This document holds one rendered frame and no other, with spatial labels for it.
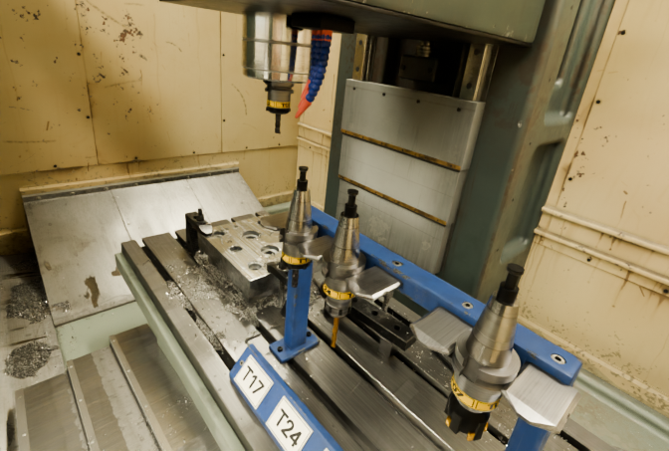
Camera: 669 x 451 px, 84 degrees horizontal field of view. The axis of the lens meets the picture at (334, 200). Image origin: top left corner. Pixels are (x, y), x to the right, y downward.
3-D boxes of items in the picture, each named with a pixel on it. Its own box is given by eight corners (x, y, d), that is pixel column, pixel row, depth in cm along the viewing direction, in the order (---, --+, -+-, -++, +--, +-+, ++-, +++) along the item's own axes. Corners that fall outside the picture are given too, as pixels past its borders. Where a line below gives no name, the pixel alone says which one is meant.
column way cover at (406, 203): (434, 278, 110) (476, 103, 91) (331, 218, 142) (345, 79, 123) (443, 273, 113) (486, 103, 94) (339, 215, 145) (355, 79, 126)
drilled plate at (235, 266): (249, 299, 87) (249, 281, 85) (198, 246, 106) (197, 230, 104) (324, 269, 101) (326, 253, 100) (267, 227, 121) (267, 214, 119)
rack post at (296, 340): (282, 364, 75) (290, 234, 64) (268, 347, 78) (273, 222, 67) (320, 342, 81) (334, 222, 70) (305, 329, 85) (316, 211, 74)
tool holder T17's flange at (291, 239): (324, 244, 61) (325, 230, 60) (293, 253, 57) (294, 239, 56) (302, 228, 65) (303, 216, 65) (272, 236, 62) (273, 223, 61)
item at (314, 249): (312, 265, 53) (313, 260, 53) (291, 249, 57) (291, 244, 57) (346, 252, 58) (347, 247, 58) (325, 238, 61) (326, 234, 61)
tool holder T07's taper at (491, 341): (519, 356, 38) (539, 304, 36) (496, 375, 35) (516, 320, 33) (481, 331, 41) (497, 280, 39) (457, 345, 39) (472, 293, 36)
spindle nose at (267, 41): (332, 84, 81) (337, 23, 76) (278, 84, 69) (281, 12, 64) (281, 75, 90) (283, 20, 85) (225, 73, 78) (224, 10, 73)
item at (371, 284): (366, 306, 46) (367, 300, 46) (338, 285, 50) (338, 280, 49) (401, 287, 51) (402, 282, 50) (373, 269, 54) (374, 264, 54)
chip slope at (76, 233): (64, 362, 103) (46, 285, 93) (35, 256, 147) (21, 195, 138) (314, 268, 160) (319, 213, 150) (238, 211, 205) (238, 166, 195)
